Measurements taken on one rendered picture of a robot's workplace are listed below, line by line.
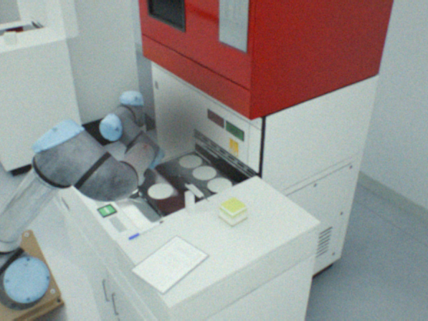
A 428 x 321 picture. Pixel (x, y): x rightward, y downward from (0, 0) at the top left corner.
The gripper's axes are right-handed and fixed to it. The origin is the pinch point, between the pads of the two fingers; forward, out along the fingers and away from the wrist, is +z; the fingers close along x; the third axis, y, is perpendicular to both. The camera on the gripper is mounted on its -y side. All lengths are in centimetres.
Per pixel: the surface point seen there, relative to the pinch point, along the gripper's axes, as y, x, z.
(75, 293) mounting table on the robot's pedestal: -38.2, 7.2, 19.7
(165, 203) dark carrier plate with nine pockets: 5.5, -7.9, 11.9
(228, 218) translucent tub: -7.3, -36.5, 1.3
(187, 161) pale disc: 35.8, -6.3, 12.0
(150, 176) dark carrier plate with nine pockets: 20.6, 5.0, 12.1
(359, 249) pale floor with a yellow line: 99, -94, 102
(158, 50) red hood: 61, 15, -28
